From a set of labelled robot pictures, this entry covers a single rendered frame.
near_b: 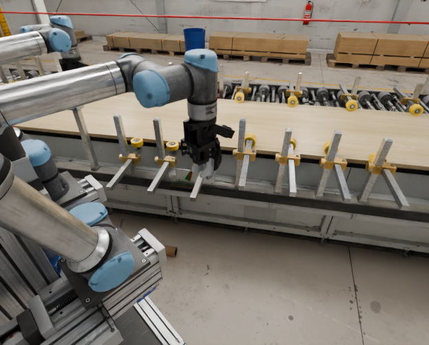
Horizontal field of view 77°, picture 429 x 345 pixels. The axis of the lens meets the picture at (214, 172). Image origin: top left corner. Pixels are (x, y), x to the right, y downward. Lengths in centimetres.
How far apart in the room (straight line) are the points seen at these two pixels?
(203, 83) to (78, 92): 26
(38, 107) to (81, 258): 34
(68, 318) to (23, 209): 51
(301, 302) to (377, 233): 81
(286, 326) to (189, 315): 63
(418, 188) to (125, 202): 222
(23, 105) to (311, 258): 212
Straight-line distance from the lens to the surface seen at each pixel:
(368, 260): 252
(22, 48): 116
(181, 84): 59
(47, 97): 64
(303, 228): 231
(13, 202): 58
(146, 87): 57
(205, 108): 65
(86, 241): 68
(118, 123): 173
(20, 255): 103
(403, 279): 254
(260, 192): 172
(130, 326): 181
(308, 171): 192
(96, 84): 66
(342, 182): 150
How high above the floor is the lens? 181
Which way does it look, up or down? 37 degrees down
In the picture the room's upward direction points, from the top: straight up
